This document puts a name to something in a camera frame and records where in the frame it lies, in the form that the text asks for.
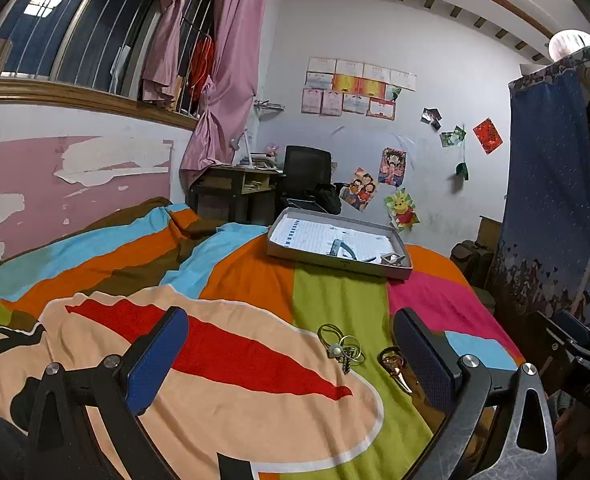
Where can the blue printed wardrobe curtain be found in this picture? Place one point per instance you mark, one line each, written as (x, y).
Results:
(545, 185)

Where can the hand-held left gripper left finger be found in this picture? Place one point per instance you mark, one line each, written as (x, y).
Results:
(157, 355)

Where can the cartoon family poster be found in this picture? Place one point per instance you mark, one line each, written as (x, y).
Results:
(359, 190)

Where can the green wall photos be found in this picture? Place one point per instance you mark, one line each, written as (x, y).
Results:
(452, 136)

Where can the dark wall photos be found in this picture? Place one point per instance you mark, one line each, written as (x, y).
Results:
(431, 117)

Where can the small knotted pink curtain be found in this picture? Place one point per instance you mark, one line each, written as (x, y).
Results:
(167, 35)

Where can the wooden desk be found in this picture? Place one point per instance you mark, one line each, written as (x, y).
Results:
(225, 180)

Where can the brown bag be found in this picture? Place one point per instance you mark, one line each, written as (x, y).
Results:
(470, 262)

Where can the stack of books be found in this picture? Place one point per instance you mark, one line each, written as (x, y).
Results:
(257, 161)

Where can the wooden window sill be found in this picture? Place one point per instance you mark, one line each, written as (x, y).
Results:
(75, 94)

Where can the yellow bear poster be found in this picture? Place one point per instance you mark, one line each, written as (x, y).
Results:
(401, 210)

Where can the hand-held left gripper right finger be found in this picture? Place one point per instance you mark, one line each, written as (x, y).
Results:
(425, 360)

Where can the group of award certificates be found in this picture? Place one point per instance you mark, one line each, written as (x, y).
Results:
(355, 87)

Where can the white desk lamp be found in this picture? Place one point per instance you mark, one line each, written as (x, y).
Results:
(240, 142)

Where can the green hanging ornament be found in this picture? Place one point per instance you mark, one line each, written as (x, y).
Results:
(462, 170)

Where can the colourful patchwork blanket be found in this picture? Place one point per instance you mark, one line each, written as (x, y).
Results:
(325, 305)

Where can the barred window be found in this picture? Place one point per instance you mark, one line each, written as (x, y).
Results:
(75, 25)

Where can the black bag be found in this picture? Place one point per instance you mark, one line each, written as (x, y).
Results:
(330, 200)

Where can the metal wall rack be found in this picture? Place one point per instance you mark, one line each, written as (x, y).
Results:
(269, 106)

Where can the black office chair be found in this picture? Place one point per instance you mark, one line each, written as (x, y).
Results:
(302, 170)

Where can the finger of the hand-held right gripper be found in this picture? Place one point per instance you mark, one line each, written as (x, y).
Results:
(555, 335)
(577, 327)

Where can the anime character poster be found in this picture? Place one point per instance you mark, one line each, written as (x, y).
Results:
(392, 166)

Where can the wooden cabinet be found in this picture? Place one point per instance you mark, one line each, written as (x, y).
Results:
(490, 230)

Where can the large tied pink curtain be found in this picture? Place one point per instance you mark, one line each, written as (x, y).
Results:
(235, 60)

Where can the red hanging cloth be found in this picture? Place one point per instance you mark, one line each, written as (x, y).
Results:
(202, 67)

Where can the grey cardboard tray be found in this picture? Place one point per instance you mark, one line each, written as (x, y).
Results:
(305, 235)

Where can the silver hair clip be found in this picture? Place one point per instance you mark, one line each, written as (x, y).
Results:
(391, 259)

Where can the red paper square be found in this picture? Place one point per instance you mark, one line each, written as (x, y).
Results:
(488, 135)

